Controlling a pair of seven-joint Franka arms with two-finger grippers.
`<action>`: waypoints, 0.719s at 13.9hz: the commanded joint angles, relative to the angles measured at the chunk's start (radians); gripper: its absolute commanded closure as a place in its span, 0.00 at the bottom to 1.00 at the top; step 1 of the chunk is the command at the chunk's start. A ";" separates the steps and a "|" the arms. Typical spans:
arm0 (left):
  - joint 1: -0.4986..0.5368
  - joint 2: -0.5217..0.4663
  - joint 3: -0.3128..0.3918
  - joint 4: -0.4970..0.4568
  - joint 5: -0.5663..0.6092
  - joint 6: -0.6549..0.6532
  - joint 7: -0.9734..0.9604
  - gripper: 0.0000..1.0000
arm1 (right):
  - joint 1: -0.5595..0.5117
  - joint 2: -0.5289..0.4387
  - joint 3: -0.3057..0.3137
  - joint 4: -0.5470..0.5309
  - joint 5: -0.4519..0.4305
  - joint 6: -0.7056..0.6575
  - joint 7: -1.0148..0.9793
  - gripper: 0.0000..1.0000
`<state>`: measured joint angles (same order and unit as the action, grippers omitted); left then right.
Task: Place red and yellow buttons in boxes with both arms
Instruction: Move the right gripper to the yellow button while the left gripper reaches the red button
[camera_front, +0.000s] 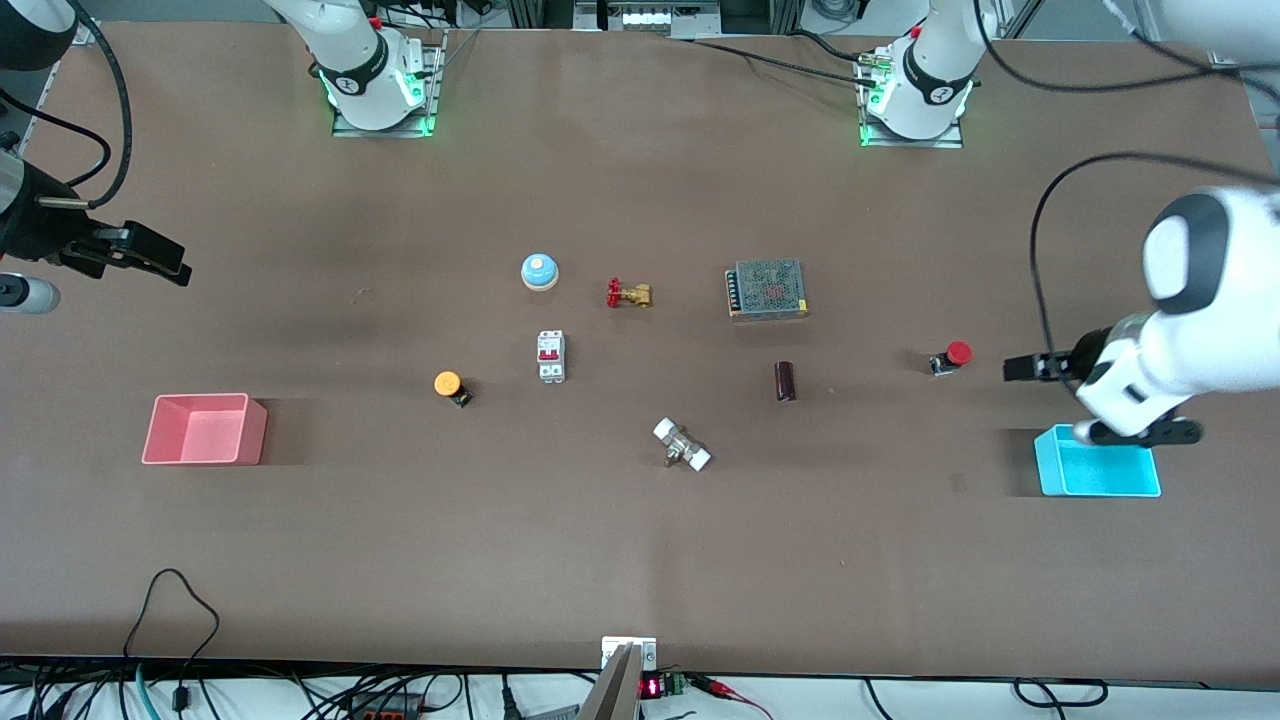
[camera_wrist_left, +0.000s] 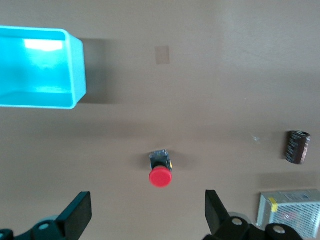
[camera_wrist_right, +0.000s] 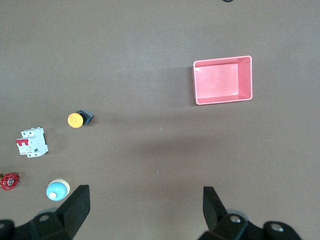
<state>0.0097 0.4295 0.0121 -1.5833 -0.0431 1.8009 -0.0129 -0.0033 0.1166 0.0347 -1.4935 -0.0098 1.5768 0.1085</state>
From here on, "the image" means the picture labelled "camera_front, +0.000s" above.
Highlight blue plastic box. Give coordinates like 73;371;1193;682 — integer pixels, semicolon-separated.
1033;424;1162;498

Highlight pink plastic box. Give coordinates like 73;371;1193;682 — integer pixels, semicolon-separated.
141;393;268;467

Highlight metal mesh power supply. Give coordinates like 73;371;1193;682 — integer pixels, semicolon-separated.
725;258;810;322

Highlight metal valve white ends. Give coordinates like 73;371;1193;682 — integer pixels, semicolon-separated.
652;417;713;473

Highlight red clip lead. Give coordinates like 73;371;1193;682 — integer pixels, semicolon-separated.
688;675;776;720

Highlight metal rack device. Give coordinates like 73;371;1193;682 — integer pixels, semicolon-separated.
575;0;721;36

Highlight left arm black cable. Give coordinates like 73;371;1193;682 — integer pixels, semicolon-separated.
972;0;1280;386

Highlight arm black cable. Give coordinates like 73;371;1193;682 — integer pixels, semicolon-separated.
0;0;134;211
972;0;1280;386

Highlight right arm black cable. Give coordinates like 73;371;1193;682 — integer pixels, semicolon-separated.
0;0;134;211

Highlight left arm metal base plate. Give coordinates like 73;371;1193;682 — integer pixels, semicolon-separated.
857;50;965;150

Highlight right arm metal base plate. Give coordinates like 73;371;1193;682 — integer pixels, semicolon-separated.
332;28;447;139

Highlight black flat loop cable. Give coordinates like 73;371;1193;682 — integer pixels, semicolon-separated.
1013;678;1109;709

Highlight black looped cable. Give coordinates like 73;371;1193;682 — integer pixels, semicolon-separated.
124;568;221;713

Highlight black table cable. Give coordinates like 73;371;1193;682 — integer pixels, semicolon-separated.
670;36;867;81
788;30;877;63

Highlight white pole bracket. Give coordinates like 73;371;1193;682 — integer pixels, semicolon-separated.
601;636;658;671

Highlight grey camera pole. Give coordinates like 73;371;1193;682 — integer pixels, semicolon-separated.
577;643;642;720

